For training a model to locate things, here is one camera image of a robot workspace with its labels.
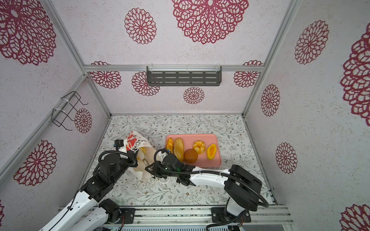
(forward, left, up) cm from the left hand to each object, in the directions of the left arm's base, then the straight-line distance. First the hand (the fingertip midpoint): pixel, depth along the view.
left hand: (138, 152), depth 76 cm
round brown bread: (+5, -28, -14) cm, 32 cm away
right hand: (-8, -4, -2) cm, 9 cm away
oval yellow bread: (+9, -42, -17) cm, 46 cm away
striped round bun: (+13, -35, -17) cm, 41 cm away
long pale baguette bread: (+11, -21, -16) cm, 28 cm away
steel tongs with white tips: (-2, -3, -6) cm, 7 cm away
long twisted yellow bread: (+15, -15, -18) cm, 28 cm away
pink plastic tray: (+20, -28, -19) cm, 39 cm away
